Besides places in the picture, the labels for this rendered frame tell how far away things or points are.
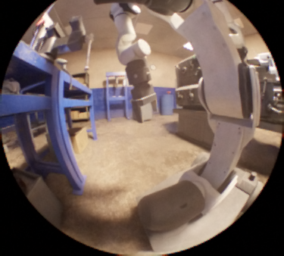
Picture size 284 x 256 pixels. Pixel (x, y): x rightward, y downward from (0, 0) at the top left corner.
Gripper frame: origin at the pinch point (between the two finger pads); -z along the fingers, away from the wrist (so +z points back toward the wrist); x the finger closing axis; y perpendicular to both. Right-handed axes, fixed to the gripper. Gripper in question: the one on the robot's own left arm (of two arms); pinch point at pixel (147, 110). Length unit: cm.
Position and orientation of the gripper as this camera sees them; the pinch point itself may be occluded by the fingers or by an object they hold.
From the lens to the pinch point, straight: 35.8
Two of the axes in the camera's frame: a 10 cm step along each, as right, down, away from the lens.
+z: -2.5, -9.2, -2.9
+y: -7.4, -0.1, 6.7
